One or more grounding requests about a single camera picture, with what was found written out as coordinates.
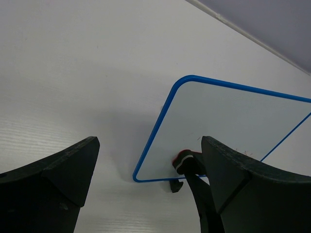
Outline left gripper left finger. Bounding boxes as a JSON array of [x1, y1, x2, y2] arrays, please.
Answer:
[[0, 136, 100, 233]]

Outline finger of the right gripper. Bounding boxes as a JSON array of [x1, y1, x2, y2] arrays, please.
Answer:
[[186, 173, 225, 233]]

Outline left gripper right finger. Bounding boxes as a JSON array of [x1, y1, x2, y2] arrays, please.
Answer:
[[201, 136, 311, 233]]

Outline blue framed small whiteboard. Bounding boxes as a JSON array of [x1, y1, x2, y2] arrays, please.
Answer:
[[132, 75, 311, 183]]

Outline black whiteboard eraser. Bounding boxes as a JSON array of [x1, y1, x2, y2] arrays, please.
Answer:
[[172, 150, 206, 175]]

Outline wire whiteboard stand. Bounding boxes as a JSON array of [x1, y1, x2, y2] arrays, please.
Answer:
[[169, 180, 184, 193]]

